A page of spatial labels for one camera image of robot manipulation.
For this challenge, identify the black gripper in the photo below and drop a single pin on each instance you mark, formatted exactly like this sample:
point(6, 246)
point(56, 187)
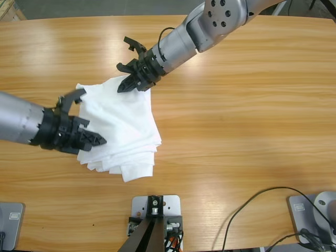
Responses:
point(149, 71)
point(57, 131)

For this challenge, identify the white Unitree print t-shirt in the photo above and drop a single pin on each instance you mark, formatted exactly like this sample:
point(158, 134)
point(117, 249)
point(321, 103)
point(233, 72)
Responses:
point(126, 118)

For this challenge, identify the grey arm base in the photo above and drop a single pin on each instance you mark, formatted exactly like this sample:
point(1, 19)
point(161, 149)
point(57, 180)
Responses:
point(13, 228)
point(296, 219)

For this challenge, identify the wooden crate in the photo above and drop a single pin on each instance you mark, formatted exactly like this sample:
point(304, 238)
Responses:
point(10, 10)

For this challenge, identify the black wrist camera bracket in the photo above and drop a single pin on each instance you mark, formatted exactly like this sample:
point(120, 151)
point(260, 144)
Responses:
point(136, 47)
point(71, 97)

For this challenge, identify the white mount block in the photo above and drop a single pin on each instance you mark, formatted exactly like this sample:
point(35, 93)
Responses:
point(139, 204)

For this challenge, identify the black bracket with connectors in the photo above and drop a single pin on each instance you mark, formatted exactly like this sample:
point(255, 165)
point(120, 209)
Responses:
point(173, 223)

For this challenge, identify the white metal frame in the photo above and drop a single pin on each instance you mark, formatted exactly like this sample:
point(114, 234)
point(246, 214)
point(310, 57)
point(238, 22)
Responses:
point(282, 8)

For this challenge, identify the black metal frame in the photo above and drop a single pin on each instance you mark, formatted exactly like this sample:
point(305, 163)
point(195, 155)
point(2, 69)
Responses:
point(330, 6)

